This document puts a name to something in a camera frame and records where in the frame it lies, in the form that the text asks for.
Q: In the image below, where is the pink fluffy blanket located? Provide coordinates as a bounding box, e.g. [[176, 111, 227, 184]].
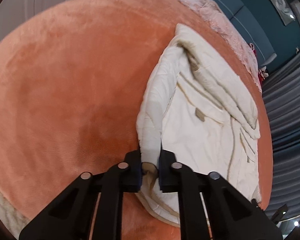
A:
[[178, 0, 262, 91]]

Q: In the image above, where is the orange plush bedspread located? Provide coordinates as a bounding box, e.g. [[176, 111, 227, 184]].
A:
[[0, 0, 273, 238]]

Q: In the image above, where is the red plush toy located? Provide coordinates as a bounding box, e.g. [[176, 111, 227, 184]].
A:
[[249, 43, 269, 84]]

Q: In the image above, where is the grey blue curtain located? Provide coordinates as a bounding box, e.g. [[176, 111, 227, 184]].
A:
[[262, 52, 300, 219]]

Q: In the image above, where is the cream quilted padded coat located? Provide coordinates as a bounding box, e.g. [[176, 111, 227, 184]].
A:
[[136, 24, 262, 227]]

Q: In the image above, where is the blue upholstered headboard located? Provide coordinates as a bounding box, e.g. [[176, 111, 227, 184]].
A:
[[189, 0, 300, 73]]

